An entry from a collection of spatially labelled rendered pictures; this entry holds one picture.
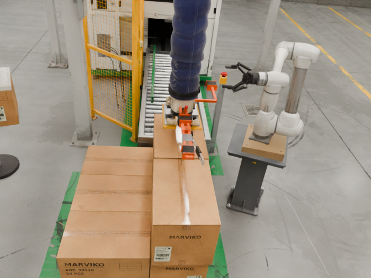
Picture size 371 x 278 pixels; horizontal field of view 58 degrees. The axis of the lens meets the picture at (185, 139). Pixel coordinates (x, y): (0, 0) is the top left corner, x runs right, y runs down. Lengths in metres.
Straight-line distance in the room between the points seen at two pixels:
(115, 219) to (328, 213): 2.20
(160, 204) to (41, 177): 1.95
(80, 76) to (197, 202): 2.14
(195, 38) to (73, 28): 1.65
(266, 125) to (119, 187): 1.31
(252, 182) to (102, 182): 1.36
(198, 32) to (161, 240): 1.30
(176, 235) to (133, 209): 0.63
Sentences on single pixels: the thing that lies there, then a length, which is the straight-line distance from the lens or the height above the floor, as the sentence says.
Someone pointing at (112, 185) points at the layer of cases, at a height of 0.54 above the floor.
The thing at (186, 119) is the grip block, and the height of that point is 1.26.
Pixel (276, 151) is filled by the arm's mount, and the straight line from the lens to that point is 2.93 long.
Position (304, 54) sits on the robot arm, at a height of 1.61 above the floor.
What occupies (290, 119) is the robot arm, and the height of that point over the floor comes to 1.09.
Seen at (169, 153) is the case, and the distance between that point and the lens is 2.49.
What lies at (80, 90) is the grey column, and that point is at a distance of 3.85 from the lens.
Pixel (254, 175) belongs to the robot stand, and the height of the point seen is 0.47.
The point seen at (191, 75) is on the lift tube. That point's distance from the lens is 2.34.
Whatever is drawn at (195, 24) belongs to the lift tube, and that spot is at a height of 1.85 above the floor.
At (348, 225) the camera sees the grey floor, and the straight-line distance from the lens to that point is 3.79.
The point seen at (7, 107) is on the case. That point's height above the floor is 0.81.
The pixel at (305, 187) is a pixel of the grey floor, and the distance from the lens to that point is 3.99.
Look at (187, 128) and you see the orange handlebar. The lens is 2.22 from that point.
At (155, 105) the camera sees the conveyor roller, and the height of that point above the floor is 0.52.
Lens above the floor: 2.48
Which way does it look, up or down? 36 degrees down
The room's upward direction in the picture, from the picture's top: 6 degrees clockwise
